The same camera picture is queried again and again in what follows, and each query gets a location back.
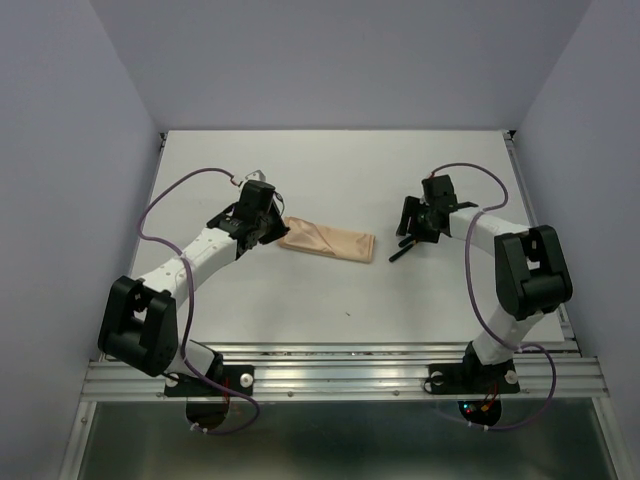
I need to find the peach cloth napkin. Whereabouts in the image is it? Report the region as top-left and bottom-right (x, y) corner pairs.
(277, 217), (376, 264)

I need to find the gold fork black handle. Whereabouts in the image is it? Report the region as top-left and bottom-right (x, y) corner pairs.
(398, 236), (418, 248)

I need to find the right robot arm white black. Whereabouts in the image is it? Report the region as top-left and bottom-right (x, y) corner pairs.
(389, 175), (573, 390)

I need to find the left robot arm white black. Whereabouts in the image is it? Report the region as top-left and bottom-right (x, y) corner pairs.
(98, 180), (289, 394)

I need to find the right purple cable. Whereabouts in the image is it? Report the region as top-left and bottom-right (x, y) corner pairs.
(422, 162), (559, 434)

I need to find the purple cable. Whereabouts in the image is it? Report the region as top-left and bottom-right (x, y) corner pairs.
(422, 162), (559, 434)
(138, 167), (262, 435)

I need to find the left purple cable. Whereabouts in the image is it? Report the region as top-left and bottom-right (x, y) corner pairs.
(138, 167), (262, 435)

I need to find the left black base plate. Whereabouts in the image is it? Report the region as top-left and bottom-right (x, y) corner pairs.
(163, 363), (257, 399)

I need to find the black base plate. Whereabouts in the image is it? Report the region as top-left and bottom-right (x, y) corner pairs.
(423, 361), (520, 396)
(163, 363), (257, 399)

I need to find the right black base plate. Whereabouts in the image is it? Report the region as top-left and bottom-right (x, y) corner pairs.
(423, 361), (520, 396)

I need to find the aluminium rail frame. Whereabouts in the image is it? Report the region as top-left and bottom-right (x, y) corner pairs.
(57, 129), (624, 480)

